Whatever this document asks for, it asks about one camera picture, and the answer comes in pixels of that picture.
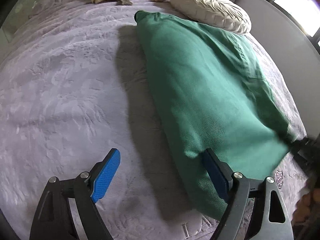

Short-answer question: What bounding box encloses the lavender plush bedspread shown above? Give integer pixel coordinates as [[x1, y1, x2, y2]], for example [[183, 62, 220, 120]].
[[0, 0, 309, 240]]

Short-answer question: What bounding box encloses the person's right hand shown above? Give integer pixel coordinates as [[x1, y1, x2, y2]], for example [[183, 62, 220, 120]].
[[291, 192, 313, 225]]

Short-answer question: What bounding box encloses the green work jacket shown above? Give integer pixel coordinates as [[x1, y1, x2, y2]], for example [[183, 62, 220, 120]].
[[135, 11, 290, 220]]

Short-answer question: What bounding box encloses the white pleated round cushion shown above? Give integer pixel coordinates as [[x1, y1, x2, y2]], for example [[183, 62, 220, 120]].
[[170, 0, 252, 35]]

